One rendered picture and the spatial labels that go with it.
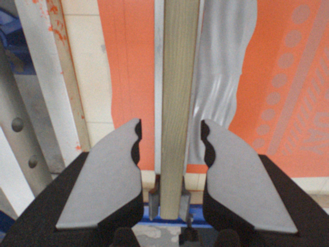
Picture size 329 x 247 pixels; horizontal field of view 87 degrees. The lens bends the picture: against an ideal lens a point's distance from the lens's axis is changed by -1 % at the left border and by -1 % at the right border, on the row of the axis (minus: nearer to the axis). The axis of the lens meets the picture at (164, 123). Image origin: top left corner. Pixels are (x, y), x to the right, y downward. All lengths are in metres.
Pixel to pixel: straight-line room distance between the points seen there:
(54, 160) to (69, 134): 1.62
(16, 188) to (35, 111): 1.37
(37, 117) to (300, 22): 1.68
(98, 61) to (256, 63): 0.24
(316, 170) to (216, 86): 0.29
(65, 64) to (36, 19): 0.06
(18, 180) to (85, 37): 0.24
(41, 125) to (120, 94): 1.49
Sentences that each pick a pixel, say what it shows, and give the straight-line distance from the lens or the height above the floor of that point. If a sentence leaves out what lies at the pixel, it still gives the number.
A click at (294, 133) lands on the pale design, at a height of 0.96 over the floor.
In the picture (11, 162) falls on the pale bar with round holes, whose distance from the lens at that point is 0.34.
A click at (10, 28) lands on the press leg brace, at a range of 1.18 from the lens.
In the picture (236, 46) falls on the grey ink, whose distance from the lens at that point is 0.29.
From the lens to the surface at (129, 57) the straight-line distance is 0.28.
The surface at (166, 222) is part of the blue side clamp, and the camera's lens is 0.41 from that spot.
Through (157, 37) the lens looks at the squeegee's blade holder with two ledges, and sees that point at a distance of 0.23.
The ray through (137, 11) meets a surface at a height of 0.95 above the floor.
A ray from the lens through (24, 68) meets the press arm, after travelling 0.41.
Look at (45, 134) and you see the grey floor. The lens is 1.79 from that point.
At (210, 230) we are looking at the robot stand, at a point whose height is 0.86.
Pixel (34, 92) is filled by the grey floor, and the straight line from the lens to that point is 1.65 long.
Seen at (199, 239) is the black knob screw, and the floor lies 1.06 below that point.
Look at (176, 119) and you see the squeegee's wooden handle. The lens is 0.19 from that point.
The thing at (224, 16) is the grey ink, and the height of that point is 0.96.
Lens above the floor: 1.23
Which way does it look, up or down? 62 degrees down
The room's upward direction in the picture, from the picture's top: 176 degrees counter-clockwise
